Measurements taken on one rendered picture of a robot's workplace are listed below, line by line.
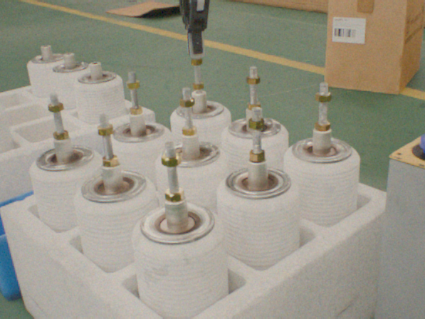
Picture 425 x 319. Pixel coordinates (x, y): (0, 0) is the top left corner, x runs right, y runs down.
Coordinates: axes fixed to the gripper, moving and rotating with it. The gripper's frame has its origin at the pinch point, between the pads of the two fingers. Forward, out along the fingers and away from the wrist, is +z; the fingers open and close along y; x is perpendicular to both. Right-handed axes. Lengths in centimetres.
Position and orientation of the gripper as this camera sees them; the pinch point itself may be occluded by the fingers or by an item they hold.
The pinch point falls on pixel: (195, 43)
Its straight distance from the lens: 81.6
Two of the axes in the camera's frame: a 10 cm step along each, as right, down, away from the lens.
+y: 2.2, 4.0, -8.9
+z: 0.6, 9.1, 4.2
